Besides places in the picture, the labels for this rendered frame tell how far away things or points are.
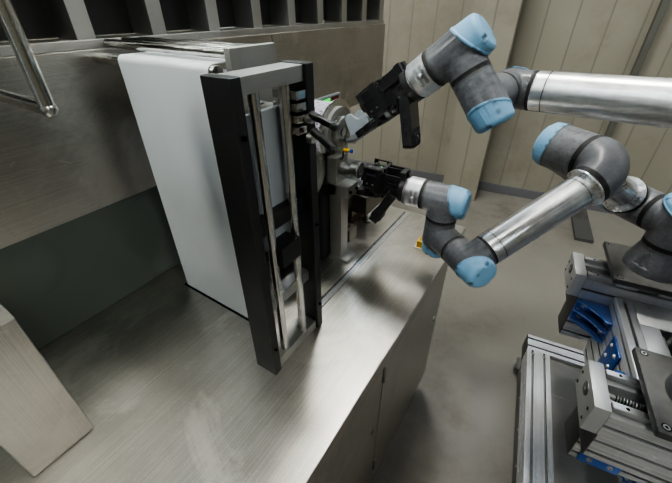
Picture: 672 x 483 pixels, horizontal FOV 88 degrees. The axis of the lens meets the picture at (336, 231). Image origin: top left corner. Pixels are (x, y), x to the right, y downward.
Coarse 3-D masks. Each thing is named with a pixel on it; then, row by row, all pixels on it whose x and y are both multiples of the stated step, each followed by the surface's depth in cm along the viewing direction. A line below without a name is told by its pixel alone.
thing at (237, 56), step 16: (128, 48) 63; (144, 48) 61; (160, 48) 58; (176, 48) 56; (192, 48) 55; (208, 48) 53; (224, 48) 50; (240, 48) 51; (256, 48) 54; (272, 48) 56; (240, 64) 52; (256, 64) 55
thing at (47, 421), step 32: (0, 320) 45; (0, 352) 45; (32, 352) 48; (0, 384) 46; (32, 384) 49; (0, 416) 47; (32, 416) 50; (64, 416) 54; (32, 448) 52; (64, 448) 56
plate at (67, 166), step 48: (288, 48) 108; (336, 48) 129; (96, 96) 68; (0, 144) 59; (48, 144) 64; (96, 144) 71; (0, 192) 60; (48, 192) 66; (96, 192) 74; (0, 240) 62
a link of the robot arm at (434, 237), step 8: (424, 224) 89; (432, 224) 86; (440, 224) 84; (448, 224) 84; (424, 232) 89; (432, 232) 86; (440, 232) 85; (448, 232) 84; (456, 232) 84; (424, 240) 90; (432, 240) 86; (440, 240) 84; (448, 240) 82; (424, 248) 91; (432, 248) 88; (440, 248) 83; (432, 256) 90; (440, 256) 84
